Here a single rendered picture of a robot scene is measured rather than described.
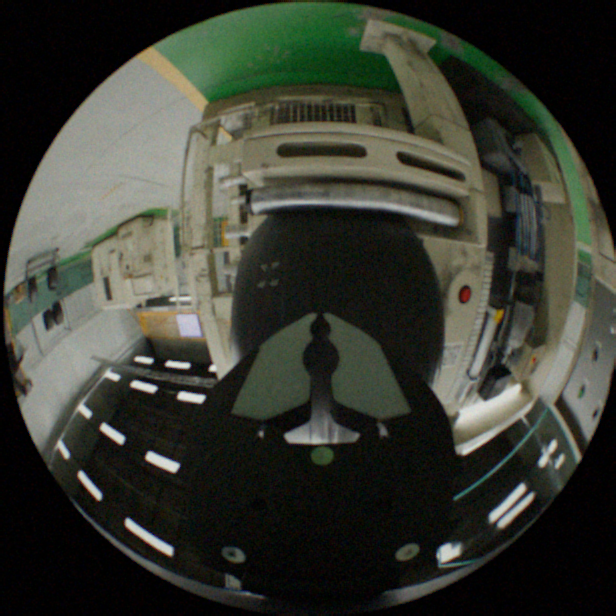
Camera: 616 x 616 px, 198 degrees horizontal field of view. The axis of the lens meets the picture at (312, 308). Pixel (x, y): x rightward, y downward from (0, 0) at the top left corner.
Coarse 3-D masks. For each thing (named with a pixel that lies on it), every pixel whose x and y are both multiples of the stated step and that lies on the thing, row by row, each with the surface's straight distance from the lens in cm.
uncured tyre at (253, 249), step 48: (288, 240) 25; (336, 240) 25; (384, 240) 27; (240, 288) 26; (288, 288) 22; (336, 288) 22; (384, 288) 23; (432, 288) 26; (240, 336) 24; (384, 336) 22; (432, 336) 25; (432, 384) 28; (288, 432) 28; (336, 432) 27
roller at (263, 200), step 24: (264, 192) 30; (288, 192) 29; (312, 192) 29; (336, 192) 29; (360, 192) 30; (384, 192) 31; (408, 192) 33; (408, 216) 33; (432, 216) 34; (456, 216) 37
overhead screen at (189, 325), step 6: (180, 318) 472; (186, 318) 462; (192, 318) 453; (198, 318) 448; (180, 324) 479; (186, 324) 469; (192, 324) 460; (198, 324) 452; (180, 330) 487; (186, 330) 476; (192, 330) 467; (198, 330) 459; (186, 336) 485; (192, 336) 475; (198, 336) 466
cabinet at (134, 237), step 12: (144, 216) 502; (120, 228) 539; (132, 228) 496; (144, 228) 496; (120, 240) 534; (132, 240) 494; (144, 240) 492; (120, 252) 535; (132, 252) 494; (144, 252) 489; (120, 264) 538; (132, 264) 498; (144, 264) 486
